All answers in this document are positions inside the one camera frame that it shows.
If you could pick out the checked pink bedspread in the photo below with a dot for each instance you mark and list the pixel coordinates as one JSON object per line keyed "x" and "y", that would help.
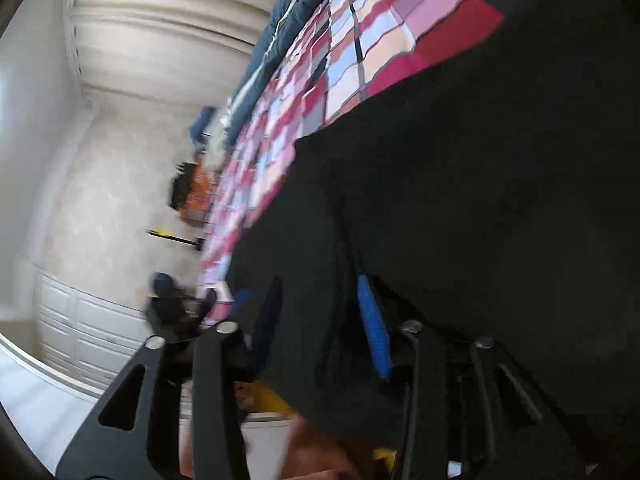
{"x": 390, "y": 35}

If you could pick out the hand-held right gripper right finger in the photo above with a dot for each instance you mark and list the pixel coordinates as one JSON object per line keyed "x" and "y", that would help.
{"x": 374, "y": 332}

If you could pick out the black stand with yellow tip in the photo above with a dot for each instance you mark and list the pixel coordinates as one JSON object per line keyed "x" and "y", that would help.
{"x": 172, "y": 237}

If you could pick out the blue cloth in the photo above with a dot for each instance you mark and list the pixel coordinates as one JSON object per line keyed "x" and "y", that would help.
{"x": 201, "y": 125}

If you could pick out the cream curtain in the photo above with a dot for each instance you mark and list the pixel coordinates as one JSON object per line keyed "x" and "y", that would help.
{"x": 150, "y": 10}

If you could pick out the blue duvet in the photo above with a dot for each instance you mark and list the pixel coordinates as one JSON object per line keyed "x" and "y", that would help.
{"x": 280, "y": 35}

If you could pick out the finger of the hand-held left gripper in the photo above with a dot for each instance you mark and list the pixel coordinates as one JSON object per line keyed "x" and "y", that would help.
{"x": 207, "y": 306}
{"x": 241, "y": 305}

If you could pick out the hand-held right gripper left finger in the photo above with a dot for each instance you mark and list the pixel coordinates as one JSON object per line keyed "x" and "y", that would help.
{"x": 267, "y": 325}

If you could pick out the person's leg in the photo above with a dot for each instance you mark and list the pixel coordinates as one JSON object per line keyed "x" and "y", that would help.
{"x": 320, "y": 450}

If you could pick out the black pants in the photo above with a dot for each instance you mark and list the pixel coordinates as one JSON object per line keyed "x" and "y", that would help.
{"x": 475, "y": 210}

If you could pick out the white panelled cabinet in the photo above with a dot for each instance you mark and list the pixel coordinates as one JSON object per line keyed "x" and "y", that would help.
{"x": 85, "y": 330}

